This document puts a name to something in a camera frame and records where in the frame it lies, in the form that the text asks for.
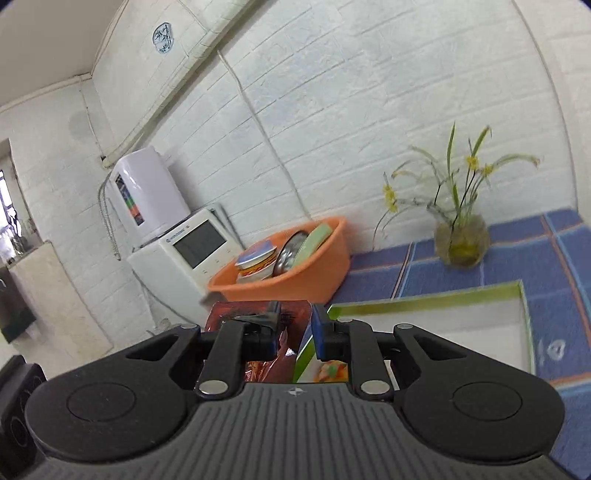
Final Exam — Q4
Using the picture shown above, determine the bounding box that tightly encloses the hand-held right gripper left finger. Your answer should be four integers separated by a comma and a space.
124, 300, 283, 400

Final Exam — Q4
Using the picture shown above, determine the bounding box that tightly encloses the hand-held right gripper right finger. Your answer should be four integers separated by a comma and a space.
311, 303, 468, 400

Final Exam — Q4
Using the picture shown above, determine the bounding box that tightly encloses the dark red snack packet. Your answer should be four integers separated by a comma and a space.
205, 299, 311, 384

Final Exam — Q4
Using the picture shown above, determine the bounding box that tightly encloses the yellow orange snack packet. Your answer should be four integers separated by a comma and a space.
316, 359, 348, 382

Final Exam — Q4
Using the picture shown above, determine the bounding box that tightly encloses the green cardboard box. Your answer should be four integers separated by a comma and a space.
293, 279, 537, 384

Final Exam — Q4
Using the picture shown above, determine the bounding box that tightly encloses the orange plastic basin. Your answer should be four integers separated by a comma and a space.
207, 215, 351, 308

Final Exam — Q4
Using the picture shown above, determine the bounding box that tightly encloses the lidded bowl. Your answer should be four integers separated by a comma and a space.
235, 239, 278, 280

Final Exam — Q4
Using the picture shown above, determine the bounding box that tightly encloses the green plate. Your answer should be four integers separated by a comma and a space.
295, 222, 334, 274

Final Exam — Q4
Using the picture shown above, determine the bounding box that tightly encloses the white appliance with screen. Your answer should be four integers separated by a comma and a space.
126, 207, 242, 325

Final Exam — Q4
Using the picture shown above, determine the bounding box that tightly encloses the glass vase with plant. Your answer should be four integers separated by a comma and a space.
372, 122, 541, 269

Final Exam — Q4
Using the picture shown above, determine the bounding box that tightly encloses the white water purifier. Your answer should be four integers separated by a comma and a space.
108, 146, 191, 243

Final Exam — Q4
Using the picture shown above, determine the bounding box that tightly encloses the beige stone counter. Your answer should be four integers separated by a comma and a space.
6, 239, 114, 354

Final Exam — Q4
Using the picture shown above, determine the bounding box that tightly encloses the blue checked tablecloth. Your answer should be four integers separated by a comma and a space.
323, 208, 591, 480

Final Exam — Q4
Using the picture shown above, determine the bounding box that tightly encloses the white wall cable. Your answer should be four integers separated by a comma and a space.
221, 46, 311, 219

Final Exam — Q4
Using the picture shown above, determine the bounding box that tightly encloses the round wall sticker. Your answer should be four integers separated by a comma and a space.
152, 23, 175, 54

